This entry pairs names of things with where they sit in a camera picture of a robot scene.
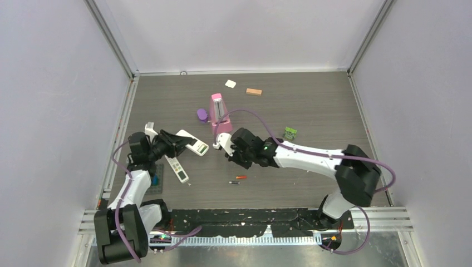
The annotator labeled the purple round object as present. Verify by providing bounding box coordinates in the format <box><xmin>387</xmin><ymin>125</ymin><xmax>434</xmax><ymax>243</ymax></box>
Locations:
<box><xmin>196</xmin><ymin>108</ymin><xmax>209</xmax><ymax>123</ymax></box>

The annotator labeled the grey building baseplate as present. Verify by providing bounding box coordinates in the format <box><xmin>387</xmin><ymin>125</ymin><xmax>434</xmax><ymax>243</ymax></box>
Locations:
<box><xmin>145</xmin><ymin>164</ymin><xmax>164</xmax><ymax>195</ymax></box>

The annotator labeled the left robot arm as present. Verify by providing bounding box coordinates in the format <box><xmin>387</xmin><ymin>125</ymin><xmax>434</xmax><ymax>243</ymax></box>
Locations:
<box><xmin>94</xmin><ymin>130</ymin><xmax>196</xmax><ymax>264</ymax></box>

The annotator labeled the green terminal block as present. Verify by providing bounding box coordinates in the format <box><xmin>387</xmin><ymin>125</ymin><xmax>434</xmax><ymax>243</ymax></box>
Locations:
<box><xmin>283</xmin><ymin>127</ymin><xmax>297</xmax><ymax>141</ymax></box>

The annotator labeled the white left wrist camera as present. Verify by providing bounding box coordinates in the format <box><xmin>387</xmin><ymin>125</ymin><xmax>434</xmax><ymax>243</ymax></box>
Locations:
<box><xmin>144</xmin><ymin>122</ymin><xmax>158</xmax><ymax>142</ymax></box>

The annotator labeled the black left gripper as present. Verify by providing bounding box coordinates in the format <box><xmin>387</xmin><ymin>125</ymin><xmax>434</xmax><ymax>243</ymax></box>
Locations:
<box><xmin>147</xmin><ymin>130</ymin><xmax>192</xmax><ymax>162</ymax></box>

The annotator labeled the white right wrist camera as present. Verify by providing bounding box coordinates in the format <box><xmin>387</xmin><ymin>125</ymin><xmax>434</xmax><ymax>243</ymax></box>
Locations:
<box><xmin>213</xmin><ymin>132</ymin><xmax>234</xmax><ymax>157</ymax></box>

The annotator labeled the pink metronome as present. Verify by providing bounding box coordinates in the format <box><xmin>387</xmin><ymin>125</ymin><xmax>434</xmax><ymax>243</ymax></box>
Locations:
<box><xmin>209</xmin><ymin>93</ymin><xmax>233</xmax><ymax>135</ymax></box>

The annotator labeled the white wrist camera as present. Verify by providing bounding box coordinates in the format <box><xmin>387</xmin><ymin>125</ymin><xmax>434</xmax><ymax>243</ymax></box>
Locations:
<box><xmin>213</xmin><ymin>132</ymin><xmax>234</xmax><ymax>157</ymax></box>
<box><xmin>144</xmin><ymin>122</ymin><xmax>158</xmax><ymax>142</ymax></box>

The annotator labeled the white remote control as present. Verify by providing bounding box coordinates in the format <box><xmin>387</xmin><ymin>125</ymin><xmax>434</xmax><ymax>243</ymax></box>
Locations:
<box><xmin>176</xmin><ymin>129</ymin><xmax>209</xmax><ymax>156</ymax></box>
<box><xmin>165</xmin><ymin>156</ymin><xmax>189</xmax><ymax>184</ymax></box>

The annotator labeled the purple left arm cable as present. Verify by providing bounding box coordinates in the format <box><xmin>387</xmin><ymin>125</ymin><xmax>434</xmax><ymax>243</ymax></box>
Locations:
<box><xmin>110</xmin><ymin>140</ymin><xmax>204</xmax><ymax>264</ymax></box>

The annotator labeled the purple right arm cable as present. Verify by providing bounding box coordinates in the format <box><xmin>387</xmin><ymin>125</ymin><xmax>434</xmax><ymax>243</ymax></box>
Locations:
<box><xmin>213</xmin><ymin>108</ymin><xmax>397</xmax><ymax>256</ymax></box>

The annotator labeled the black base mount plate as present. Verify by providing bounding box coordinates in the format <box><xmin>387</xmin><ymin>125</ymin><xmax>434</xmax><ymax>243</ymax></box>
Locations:
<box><xmin>155</xmin><ymin>206</ymin><xmax>354</xmax><ymax>238</ymax></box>

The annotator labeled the white battery cover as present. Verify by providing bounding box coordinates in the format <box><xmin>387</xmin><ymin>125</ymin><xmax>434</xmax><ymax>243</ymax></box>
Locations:
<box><xmin>225</xmin><ymin>80</ymin><xmax>237</xmax><ymax>88</ymax></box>

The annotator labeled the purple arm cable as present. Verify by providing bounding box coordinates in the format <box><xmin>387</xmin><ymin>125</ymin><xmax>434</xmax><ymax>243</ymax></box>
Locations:
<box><xmin>110</xmin><ymin>140</ymin><xmax>204</xmax><ymax>264</ymax></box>
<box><xmin>213</xmin><ymin>108</ymin><xmax>397</xmax><ymax>256</ymax></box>

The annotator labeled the small wooden block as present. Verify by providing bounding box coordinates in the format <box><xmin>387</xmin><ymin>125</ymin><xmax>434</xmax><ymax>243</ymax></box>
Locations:
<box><xmin>246</xmin><ymin>88</ymin><xmax>262</xmax><ymax>96</ymax></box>

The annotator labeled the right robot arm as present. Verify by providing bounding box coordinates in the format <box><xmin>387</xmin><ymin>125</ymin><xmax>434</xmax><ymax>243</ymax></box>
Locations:
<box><xmin>213</xmin><ymin>128</ymin><xmax>381</xmax><ymax>229</ymax></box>

